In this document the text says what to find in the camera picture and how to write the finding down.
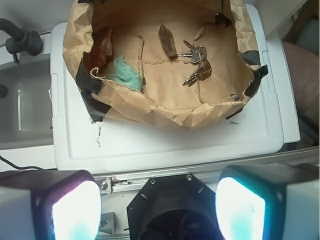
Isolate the dark wood bark piece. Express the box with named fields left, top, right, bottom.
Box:
left=158, top=24, right=178, bottom=59

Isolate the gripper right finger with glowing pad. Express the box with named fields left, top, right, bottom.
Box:
left=215, top=163, right=320, bottom=240

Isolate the silver key bunch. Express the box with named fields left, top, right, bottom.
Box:
left=177, top=40, right=212, bottom=87

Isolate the white plastic lid tray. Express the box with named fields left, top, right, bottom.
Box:
left=50, top=3, right=285, bottom=172

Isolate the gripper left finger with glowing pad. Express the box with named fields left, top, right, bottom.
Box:
left=0, top=170, right=102, bottom=240

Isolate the brown paper bag bin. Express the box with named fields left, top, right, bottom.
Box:
left=63, top=0, right=268, bottom=129

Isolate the black thin cable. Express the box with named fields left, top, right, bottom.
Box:
left=0, top=154, right=47, bottom=171

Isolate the teal knitted cloth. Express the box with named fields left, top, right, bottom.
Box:
left=113, top=54, right=141, bottom=91

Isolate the orange translucent plastic wrapper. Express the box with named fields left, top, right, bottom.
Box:
left=90, top=27, right=113, bottom=67

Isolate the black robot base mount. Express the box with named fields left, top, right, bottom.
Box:
left=126, top=173, right=224, bottom=240

